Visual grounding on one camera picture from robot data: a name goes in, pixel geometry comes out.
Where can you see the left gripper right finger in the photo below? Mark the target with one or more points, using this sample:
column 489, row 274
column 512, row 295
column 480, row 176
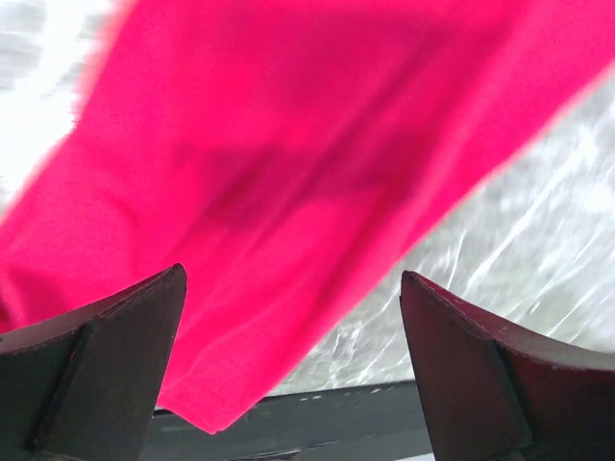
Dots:
column 493, row 390

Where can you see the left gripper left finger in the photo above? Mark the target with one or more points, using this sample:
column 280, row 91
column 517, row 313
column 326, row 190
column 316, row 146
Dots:
column 84, row 385

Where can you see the magenta t shirt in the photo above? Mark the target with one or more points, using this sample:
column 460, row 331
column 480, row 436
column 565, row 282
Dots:
column 287, row 154

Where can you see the black base beam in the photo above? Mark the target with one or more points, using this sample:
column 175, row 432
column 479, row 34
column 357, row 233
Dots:
column 377, row 422

